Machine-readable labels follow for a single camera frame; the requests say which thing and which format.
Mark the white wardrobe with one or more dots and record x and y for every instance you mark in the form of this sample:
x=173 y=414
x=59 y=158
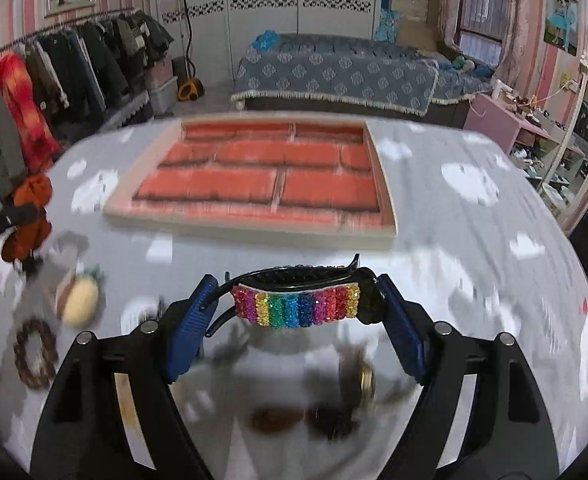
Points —
x=274 y=20

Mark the metal clothes rail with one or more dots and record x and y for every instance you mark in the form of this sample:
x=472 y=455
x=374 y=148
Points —
x=49 y=27

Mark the pink storage box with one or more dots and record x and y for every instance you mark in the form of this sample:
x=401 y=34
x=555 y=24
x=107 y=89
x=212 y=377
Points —
x=160 y=67

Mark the pink curtain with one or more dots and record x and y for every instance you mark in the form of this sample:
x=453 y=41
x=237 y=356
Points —
x=521 y=15

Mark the bed with blue patterned blanket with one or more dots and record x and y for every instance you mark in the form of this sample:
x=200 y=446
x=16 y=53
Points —
x=334 y=72

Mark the grey storage box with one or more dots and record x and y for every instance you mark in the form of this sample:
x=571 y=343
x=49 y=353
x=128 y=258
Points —
x=161 y=97

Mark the pink desk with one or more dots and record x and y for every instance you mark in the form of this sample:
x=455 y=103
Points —
x=493 y=117

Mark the gold bangle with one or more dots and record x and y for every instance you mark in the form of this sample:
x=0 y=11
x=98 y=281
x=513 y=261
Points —
x=366 y=380

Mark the window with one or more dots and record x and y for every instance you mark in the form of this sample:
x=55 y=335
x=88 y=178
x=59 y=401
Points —
x=481 y=10

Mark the teal stuffed toy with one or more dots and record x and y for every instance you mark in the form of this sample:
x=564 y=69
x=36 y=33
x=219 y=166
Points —
x=466 y=66

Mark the blue cloth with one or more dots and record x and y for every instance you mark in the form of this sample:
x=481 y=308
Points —
x=265 y=40

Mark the garment steamer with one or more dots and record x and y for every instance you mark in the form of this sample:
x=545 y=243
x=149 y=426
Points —
x=190 y=91

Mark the brick pattern tray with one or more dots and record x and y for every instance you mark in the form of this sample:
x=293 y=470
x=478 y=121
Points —
x=254 y=185

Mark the yellow plush hair accessory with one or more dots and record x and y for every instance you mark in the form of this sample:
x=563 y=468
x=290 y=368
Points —
x=81 y=302

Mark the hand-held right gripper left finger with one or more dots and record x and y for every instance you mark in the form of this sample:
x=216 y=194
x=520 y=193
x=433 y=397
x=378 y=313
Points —
x=191 y=330

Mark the wall poster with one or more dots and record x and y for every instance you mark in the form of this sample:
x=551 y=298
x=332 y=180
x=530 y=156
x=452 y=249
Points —
x=561 y=17

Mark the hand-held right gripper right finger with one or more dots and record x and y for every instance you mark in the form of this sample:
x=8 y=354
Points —
x=403 y=335

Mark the orange scrunchie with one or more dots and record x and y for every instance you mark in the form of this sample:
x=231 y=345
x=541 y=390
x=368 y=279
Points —
x=29 y=190

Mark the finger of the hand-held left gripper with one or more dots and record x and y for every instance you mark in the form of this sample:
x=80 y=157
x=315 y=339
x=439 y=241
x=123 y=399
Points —
x=4 y=222

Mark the turquoise hanging garment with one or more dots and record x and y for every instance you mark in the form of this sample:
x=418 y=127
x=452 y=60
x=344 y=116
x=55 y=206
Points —
x=386 y=15

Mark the rainbow sequin hair clip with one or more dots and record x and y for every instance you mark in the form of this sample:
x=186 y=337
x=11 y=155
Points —
x=294 y=310

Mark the row of hanging clothes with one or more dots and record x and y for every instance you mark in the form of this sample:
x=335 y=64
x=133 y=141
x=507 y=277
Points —
x=79 y=65

